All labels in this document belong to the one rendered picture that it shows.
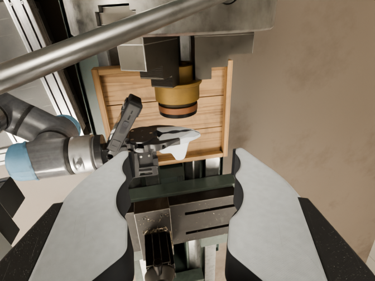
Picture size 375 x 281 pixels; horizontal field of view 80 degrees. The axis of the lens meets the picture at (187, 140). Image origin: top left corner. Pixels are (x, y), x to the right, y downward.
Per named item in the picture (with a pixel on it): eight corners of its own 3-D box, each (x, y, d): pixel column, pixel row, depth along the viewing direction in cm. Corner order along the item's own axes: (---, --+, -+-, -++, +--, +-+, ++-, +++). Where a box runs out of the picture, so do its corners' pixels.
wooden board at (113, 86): (93, 67, 57) (90, 69, 54) (227, 58, 63) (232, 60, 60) (114, 164, 71) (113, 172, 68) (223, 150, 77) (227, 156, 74)
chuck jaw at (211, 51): (194, 8, 35) (267, 6, 36) (188, 10, 39) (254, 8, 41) (195, 81, 40) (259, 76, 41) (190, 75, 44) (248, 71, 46)
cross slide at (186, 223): (103, 207, 70) (101, 217, 67) (233, 185, 78) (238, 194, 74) (114, 245, 79) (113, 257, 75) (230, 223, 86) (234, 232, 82)
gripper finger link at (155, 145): (177, 138, 48) (136, 143, 47) (177, 131, 47) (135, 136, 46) (181, 149, 44) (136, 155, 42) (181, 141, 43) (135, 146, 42)
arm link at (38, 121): (43, 98, 53) (23, 115, 44) (89, 122, 58) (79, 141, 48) (29, 125, 55) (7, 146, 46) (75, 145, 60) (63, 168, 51)
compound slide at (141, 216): (133, 202, 66) (133, 214, 62) (168, 196, 68) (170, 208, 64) (142, 247, 76) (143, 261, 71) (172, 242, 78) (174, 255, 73)
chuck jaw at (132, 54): (149, 10, 35) (97, 7, 25) (179, 8, 33) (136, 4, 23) (156, 82, 40) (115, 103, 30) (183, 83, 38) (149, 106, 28)
